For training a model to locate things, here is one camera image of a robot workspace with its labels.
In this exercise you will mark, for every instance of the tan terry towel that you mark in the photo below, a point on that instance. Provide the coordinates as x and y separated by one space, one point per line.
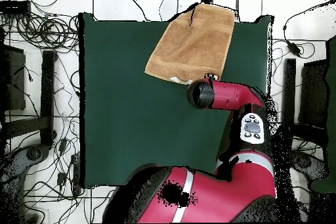
191 48

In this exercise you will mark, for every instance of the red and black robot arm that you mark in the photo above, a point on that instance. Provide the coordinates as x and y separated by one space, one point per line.
225 195

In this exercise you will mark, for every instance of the dark flat box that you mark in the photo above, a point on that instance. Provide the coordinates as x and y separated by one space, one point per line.
312 95
14 76

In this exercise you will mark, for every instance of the black flat device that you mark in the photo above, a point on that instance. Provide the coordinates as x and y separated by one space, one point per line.
14 7

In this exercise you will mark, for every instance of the black stand leg bar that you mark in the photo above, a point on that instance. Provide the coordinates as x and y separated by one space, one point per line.
289 90
47 90

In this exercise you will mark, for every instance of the dark green table cloth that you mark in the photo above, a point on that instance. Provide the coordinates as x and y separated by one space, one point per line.
131 129

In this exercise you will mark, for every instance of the dark stand base foot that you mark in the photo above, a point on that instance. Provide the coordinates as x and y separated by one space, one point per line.
34 153
304 161

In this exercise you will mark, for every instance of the black power strip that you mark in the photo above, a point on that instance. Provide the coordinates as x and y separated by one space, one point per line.
75 174

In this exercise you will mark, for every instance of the small black power adapter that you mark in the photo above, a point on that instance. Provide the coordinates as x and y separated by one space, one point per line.
61 178

